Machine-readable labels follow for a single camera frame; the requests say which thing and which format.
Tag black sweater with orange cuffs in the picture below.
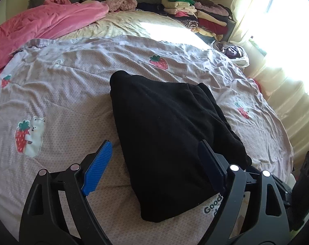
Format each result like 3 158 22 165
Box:
110 70 252 223

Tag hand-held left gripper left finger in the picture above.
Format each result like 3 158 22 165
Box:
19 139 113 245

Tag pink fluffy garment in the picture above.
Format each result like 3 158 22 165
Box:
101 0 138 13

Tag strawberry print quilt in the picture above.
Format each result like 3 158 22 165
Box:
0 34 295 245

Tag pink blanket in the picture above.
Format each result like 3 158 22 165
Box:
0 0 109 87

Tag plastic bag of clothes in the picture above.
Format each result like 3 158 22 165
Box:
212 41 250 68

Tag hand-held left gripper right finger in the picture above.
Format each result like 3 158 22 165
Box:
198 140 290 245

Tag dark navy cloth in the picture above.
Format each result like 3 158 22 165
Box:
137 2 165 14

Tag beige bed sheet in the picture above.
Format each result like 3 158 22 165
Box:
56 11 211 50

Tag cream curtain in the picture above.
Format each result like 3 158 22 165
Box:
230 0 309 159

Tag stack of folded clothes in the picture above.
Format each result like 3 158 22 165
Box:
161 0 233 41

